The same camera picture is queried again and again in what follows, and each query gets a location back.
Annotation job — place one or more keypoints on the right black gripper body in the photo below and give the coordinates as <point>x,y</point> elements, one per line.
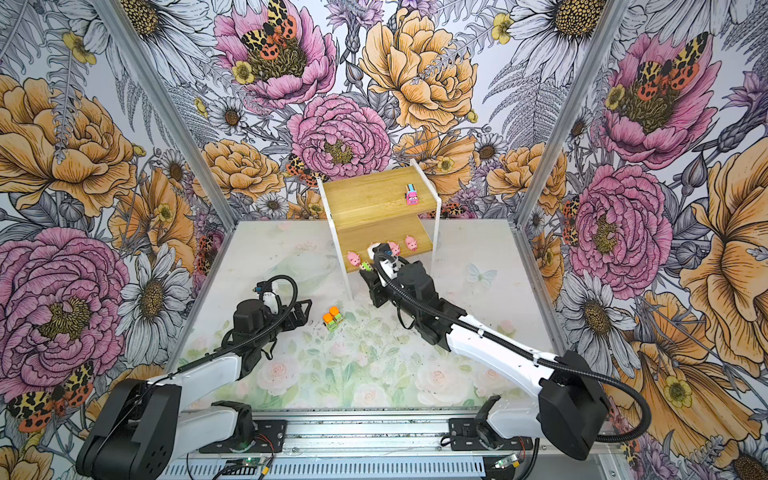
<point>395,299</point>

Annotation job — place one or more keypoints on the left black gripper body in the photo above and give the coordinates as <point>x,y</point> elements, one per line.
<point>286,323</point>

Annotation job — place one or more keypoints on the pink teal striped toy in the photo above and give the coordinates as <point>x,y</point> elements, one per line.
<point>411,195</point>

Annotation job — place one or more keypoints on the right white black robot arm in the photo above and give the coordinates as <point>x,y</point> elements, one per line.
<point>562,404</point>

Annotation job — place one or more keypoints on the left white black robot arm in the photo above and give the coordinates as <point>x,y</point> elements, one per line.
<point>146,424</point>

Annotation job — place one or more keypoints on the orange green toy car upper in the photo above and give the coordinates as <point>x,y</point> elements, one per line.
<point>335,313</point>

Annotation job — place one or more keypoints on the orange green toy car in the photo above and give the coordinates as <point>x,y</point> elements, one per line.
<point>330,322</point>
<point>335,313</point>

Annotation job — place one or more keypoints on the orange green toy car lower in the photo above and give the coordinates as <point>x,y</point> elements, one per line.
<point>330,322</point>

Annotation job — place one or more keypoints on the green circuit board left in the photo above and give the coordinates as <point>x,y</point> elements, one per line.
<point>249,465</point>

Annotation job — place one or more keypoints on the green circuit board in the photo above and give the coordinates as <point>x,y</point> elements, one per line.
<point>509,461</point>
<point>249,465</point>

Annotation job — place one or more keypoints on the green circuit board right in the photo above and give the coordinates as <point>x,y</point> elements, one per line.
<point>509,461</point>

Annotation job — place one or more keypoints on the wooden two-tier white-frame shelf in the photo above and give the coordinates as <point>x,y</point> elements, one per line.
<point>372,208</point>

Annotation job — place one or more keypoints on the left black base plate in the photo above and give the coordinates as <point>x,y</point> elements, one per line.
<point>262,436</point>

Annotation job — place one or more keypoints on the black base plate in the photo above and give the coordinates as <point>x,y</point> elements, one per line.
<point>466,434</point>
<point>262,436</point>

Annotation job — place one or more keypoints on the aluminium front rail frame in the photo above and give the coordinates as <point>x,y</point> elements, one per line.
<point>393,444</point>

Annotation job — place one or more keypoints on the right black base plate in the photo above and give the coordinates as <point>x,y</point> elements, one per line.
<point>466,434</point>

